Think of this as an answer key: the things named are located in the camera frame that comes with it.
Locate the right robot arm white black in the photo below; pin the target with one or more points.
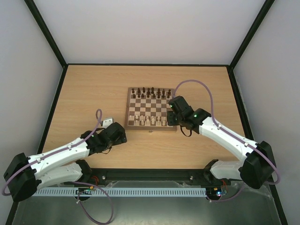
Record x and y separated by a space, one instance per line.
253 165

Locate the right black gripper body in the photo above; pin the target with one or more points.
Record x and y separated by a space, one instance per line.
170 119

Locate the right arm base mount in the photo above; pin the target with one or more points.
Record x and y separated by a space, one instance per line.
205 178

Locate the wooden chess board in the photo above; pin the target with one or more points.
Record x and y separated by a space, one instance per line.
147 107

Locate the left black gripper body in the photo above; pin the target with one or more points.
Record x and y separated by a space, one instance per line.
120 140

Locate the black aluminium frame rail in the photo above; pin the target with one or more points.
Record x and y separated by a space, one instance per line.
150 174

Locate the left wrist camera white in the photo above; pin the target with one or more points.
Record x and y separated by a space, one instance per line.
107 122

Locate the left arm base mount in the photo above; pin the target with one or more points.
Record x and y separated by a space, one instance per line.
94 176

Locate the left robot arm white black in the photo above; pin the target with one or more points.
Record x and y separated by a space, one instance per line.
25 175

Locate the light blue cable duct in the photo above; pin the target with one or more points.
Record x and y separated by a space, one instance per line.
123 192

